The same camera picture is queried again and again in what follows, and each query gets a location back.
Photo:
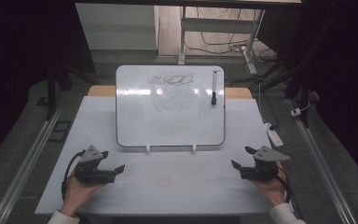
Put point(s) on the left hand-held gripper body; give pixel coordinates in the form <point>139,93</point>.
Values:
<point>90,174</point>

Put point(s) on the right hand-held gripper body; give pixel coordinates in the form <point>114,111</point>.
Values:
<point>262,169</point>

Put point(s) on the white whiteboard with dark frame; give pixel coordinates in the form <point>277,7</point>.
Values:
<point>167,121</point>

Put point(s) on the white marker pen black cap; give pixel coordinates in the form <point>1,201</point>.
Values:
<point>214,84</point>

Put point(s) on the person's right hand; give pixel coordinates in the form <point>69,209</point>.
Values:
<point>275,191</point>

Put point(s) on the person's left hand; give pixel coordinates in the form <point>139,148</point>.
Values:
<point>76,196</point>

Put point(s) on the white power strip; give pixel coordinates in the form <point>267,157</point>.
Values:
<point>275,137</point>

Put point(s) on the white whiteboard stand clip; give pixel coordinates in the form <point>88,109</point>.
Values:
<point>148,148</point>
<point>194,148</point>

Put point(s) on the white table cover sheet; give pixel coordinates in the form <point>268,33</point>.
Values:
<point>174,180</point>

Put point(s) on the small white plug adapter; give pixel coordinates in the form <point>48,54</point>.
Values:
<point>296,112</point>

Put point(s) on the wooden table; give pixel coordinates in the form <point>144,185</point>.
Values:
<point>102,91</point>

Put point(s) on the black metal stand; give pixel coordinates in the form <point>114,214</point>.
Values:
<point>304,93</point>
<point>51,93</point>

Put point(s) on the white cabinet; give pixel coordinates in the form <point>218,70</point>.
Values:
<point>118,28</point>

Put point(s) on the aluminium rail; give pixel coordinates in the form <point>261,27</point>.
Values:
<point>24,168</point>
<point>323,168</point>

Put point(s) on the white desk frame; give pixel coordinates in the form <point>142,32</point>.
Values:
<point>217,25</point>

